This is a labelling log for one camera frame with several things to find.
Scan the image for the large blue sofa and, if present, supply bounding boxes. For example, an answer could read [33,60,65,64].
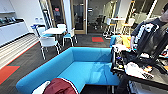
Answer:
[15,46,122,94]

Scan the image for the small blue sofa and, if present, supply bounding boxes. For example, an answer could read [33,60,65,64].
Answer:
[109,34,125,48]

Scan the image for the white high stool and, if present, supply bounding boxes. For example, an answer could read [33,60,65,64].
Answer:
[102,17,118,41]

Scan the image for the wooden framed glass door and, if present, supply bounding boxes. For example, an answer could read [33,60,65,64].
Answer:
[49,0,66,30]
[70,0,89,35]

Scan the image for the white square table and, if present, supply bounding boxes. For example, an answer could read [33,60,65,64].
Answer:
[41,27,68,36]

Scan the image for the orange cloth item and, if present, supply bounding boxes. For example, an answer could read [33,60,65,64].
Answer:
[121,35,133,48]

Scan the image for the yellow high stool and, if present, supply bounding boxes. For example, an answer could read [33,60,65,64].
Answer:
[120,17,137,37]

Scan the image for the white round item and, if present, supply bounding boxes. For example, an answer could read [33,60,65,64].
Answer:
[125,61,155,80]

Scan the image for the person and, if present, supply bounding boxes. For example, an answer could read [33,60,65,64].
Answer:
[129,5,168,60]

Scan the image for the white kitchen counter cabinets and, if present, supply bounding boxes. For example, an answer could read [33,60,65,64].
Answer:
[0,21,30,47]

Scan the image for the white wall kitchen cabinets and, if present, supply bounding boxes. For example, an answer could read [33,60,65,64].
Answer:
[0,0,16,15]

